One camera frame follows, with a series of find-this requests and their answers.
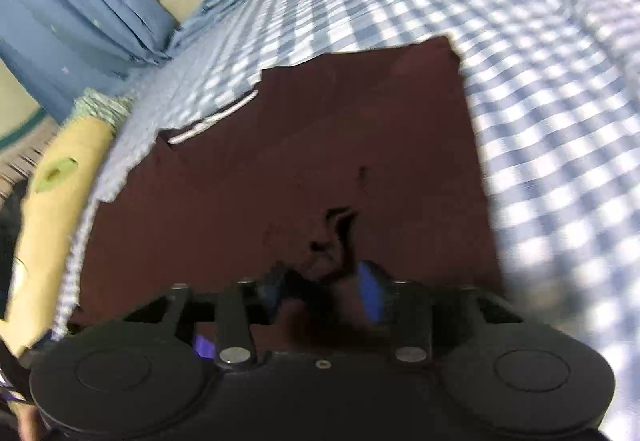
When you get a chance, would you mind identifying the maroon garment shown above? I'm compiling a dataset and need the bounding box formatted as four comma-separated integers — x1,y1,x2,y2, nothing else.
67,36,506,357

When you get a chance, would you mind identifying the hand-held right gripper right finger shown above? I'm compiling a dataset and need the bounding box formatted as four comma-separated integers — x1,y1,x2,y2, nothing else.
357,262,523,364

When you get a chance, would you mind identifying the blue checked bedsheet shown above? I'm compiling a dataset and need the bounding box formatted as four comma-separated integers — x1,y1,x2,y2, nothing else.
55,0,640,441

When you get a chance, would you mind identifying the blue curtain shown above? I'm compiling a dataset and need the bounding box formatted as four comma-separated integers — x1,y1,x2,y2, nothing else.
0,0,178,122

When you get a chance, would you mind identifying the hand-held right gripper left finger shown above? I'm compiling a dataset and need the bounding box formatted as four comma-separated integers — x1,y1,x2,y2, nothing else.
125,268,301,369

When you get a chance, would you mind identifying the yellow blanket with green print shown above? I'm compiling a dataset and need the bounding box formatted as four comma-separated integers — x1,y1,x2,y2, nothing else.
10,88,133,357

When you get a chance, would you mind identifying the teal bordered patterned mat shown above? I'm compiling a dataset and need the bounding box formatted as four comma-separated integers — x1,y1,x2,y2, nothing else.
0,106,61,202

